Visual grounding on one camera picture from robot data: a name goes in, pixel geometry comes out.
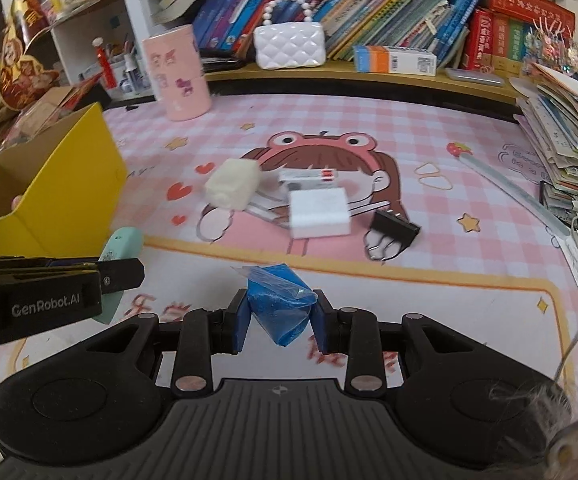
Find cream cube toy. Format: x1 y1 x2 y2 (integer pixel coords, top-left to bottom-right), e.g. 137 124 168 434
204 158 262 211

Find white shelf unit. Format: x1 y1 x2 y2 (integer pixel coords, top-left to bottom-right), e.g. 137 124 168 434
28 0 144 86

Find stack of papers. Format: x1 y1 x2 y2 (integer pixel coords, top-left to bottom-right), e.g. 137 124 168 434
510 64 578 226

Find wooden bookshelf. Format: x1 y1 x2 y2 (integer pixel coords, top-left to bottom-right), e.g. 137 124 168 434
138 0 578 111

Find white quilted pearl handbag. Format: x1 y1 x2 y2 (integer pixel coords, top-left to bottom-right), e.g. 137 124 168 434
253 0 327 70

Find red dictionary books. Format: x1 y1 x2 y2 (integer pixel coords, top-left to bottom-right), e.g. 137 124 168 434
460 0 576 75

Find transparent ruler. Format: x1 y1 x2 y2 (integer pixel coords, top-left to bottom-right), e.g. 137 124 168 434
457 152 571 240

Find blue plastic bag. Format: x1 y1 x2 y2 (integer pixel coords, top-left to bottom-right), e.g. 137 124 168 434
234 263 318 347

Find brown cardboard sheet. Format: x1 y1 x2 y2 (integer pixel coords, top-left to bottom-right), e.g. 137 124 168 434
0 87 87 151

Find pink cylindrical container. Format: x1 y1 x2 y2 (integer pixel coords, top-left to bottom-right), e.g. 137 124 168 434
142 25 212 122

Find red cartoon paper decoration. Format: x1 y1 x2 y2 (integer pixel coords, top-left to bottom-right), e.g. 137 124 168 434
0 0 59 112

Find red white figurine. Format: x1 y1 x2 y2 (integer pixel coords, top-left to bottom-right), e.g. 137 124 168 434
91 37 118 89

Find row of blue books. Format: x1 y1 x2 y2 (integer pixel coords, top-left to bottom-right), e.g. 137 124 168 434
192 0 480 63

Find orange white small box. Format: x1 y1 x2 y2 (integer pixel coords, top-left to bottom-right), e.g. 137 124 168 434
353 46 438 77

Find black binder clip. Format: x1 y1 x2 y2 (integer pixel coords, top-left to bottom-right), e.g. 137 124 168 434
366 209 421 260

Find yellow cardboard box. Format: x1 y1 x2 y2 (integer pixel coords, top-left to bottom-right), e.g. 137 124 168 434
0 103 127 257

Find white charger block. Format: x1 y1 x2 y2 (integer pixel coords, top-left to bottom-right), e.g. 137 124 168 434
289 188 351 240

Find small white usb adapter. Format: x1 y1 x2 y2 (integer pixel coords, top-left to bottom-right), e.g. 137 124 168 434
278 168 338 186

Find pink checkered table mat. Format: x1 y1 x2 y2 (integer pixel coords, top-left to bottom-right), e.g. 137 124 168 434
0 96 578 391

